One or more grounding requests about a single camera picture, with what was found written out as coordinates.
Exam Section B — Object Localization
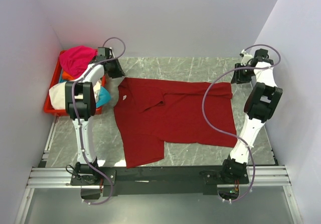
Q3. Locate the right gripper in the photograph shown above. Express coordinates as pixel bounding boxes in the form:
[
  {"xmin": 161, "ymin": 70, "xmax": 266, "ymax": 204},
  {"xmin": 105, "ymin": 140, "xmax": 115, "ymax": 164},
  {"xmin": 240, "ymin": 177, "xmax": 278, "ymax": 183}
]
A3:
[{"xmin": 230, "ymin": 63, "xmax": 255, "ymax": 84}]

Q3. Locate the dark red t shirt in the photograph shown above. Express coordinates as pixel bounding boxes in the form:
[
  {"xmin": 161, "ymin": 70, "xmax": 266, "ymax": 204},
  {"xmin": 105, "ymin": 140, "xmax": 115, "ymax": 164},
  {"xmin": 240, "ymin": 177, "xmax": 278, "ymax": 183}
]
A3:
[{"xmin": 114, "ymin": 78, "xmax": 236, "ymax": 168}]

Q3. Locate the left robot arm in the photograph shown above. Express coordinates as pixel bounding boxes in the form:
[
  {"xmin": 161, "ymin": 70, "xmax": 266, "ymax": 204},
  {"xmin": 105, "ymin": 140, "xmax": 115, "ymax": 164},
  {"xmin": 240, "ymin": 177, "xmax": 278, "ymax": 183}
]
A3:
[{"xmin": 65, "ymin": 47, "xmax": 125, "ymax": 186}]

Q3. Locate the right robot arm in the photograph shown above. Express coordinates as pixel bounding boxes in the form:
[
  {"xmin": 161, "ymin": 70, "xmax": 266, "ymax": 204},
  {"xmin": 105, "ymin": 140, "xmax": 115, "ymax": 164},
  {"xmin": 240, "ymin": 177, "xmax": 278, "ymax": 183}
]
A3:
[{"xmin": 220, "ymin": 48, "xmax": 283, "ymax": 184}]

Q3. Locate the turquoise t shirt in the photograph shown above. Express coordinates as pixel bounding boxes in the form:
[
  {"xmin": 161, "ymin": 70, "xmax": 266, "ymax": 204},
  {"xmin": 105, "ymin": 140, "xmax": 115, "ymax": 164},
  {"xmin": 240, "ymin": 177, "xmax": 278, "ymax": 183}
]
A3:
[{"xmin": 96, "ymin": 86, "xmax": 111, "ymax": 108}]

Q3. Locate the pink t shirt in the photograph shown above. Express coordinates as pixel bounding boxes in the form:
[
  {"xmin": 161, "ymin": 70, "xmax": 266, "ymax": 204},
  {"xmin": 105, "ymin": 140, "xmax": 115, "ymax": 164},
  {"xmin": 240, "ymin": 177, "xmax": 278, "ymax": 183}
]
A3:
[{"xmin": 59, "ymin": 46, "xmax": 97, "ymax": 79}]

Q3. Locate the orange t shirt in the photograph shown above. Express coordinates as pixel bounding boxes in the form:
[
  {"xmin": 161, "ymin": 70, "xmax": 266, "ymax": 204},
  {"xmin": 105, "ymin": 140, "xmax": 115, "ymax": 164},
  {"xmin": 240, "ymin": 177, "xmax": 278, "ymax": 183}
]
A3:
[{"xmin": 61, "ymin": 70, "xmax": 75, "ymax": 81}]

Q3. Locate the white t shirt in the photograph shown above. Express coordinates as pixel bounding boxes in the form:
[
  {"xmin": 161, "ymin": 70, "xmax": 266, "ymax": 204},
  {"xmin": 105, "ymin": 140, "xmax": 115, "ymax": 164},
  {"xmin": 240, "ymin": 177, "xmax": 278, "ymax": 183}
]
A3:
[{"xmin": 49, "ymin": 80, "xmax": 103, "ymax": 110}]

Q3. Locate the black base beam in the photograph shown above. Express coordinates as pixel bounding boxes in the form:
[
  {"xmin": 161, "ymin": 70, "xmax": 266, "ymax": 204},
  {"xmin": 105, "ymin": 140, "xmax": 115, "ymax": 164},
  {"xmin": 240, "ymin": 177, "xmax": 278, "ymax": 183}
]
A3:
[{"xmin": 70, "ymin": 166, "xmax": 249, "ymax": 196}]

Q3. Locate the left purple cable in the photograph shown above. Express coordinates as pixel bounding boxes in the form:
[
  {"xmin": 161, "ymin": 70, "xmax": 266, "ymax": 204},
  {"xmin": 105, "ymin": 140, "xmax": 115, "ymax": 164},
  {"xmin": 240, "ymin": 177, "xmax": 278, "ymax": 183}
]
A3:
[{"xmin": 71, "ymin": 37, "xmax": 126, "ymax": 206}]

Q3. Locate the purple cable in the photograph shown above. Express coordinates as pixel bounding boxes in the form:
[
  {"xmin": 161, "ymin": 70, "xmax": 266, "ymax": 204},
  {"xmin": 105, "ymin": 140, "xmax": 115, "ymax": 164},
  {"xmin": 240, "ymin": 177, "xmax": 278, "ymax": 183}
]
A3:
[
  {"xmin": 71, "ymin": 37, "xmax": 126, "ymax": 206},
  {"xmin": 202, "ymin": 43, "xmax": 281, "ymax": 203}
]

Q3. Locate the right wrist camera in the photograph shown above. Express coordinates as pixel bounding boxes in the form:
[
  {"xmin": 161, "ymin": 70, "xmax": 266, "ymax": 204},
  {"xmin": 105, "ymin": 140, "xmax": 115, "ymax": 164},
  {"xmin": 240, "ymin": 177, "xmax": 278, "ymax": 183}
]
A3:
[{"xmin": 240, "ymin": 49, "xmax": 253, "ymax": 65}]

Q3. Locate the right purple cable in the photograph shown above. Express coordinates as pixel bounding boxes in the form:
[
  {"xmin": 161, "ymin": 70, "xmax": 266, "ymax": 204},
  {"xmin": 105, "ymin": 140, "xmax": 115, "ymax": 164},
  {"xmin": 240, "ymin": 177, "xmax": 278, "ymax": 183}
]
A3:
[{"xmin": 202, "ymin": 43, "xmax": 281, "ymax": 203}]

